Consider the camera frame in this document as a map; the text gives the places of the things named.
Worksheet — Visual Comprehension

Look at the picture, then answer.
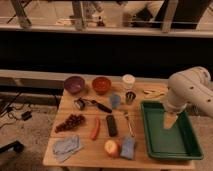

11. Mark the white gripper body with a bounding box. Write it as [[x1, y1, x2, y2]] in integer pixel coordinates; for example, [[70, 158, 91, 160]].
[[163, 111, 179, 129]]

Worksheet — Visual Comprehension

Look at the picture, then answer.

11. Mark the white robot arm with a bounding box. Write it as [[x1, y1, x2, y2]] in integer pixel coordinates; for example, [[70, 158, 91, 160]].
[[161, 67, 213, 129]]

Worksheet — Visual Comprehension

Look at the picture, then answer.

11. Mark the pale banana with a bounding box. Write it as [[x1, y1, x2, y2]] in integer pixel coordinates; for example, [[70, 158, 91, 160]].
[[143, 90, 165, 98]]

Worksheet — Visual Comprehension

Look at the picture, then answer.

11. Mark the green plastic tray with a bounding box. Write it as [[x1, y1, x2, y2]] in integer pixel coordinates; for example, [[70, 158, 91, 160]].
[[140, 101, 203, 160]]

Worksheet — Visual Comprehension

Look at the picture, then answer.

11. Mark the small metal cup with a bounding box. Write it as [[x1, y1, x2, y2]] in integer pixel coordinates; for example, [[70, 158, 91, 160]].
[[125, 91, 136, 104]]

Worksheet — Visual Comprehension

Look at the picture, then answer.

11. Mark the blue sponge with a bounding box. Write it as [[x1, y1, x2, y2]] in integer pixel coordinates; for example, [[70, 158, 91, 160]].
[[120, 136, 135, 160]]

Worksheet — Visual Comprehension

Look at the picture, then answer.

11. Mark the white paper cup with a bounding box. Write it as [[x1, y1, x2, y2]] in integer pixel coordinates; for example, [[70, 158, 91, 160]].
[[122, 74, 136, 90]]

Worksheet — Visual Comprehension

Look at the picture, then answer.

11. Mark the blue plastic cup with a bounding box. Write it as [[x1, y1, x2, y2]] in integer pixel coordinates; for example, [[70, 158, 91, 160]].
[[110, 94, 121, 109]]

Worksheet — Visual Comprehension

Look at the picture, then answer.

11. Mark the black rectangular remote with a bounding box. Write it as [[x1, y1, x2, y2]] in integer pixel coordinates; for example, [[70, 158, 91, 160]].
[[106, 115, 118, 137]]

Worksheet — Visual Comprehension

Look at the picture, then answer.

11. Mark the red yellow apple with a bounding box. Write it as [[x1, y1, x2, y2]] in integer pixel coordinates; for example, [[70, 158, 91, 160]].
[[104, 140, 120, 158]]

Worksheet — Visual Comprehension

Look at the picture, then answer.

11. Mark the wooden table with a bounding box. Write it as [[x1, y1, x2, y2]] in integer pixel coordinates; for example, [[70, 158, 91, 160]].
[[43, 82, 195, 171]]

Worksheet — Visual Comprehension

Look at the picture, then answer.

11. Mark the orange bowl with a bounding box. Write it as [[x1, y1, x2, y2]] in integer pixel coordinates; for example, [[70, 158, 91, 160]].
[[92, 77, 111, 95]]

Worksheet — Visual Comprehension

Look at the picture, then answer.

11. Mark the orange carrot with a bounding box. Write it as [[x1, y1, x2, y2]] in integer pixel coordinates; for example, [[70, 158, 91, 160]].
[[90, 117, 100, 140]]

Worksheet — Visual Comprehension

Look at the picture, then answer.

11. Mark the bunch of dark grapes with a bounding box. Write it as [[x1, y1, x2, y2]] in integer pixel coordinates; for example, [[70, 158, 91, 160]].
[[55, 114, 85, 133]]

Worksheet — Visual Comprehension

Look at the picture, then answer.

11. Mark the purple bowl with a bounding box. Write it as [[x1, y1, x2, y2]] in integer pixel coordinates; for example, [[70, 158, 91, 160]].
[[64, 76, 85, 94]]

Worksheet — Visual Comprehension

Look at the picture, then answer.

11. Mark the grey blue cloth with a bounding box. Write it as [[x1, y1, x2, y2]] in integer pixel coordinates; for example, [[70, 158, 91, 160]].
[[52, 135, 84, 162]]

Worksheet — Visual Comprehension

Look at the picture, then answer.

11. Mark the black power adapter with cables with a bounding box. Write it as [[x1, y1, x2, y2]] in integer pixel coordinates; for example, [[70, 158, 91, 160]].
[[0, 93, 32, 129]]

